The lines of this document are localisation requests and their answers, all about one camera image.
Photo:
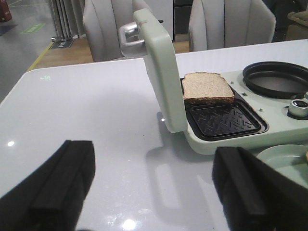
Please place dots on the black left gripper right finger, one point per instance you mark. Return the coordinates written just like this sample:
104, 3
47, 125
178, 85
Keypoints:
255, 197

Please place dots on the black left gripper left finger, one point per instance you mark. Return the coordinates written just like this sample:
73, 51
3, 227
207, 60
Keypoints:
51, 198

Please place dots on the mint green sandwich maker lid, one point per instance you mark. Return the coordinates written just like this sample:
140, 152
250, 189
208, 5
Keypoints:
146, 37

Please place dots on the mint green breakfast maker base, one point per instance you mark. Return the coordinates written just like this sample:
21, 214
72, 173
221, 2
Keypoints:
282, 129

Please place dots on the mint green round plate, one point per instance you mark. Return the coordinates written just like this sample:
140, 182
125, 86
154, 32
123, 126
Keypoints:
290, 160

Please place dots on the left silver control knob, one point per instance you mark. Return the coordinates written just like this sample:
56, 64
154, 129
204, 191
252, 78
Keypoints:
298, 108

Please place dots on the black round frying pan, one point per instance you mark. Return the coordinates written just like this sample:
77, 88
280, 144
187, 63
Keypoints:
279, 80

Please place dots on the tan cushioned seat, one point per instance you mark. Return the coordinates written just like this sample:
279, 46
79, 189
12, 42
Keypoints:
298, 29

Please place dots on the right beige upholstered chair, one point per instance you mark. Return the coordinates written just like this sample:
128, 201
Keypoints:
216, 24

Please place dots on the beige upholstered chair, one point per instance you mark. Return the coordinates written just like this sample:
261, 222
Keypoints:
216, 24
102, 19

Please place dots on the left beige upholstered chair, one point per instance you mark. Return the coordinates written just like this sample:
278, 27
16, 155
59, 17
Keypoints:
102, 19

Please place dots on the white cabinet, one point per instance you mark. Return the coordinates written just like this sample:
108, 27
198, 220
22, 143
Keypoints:
163, 10

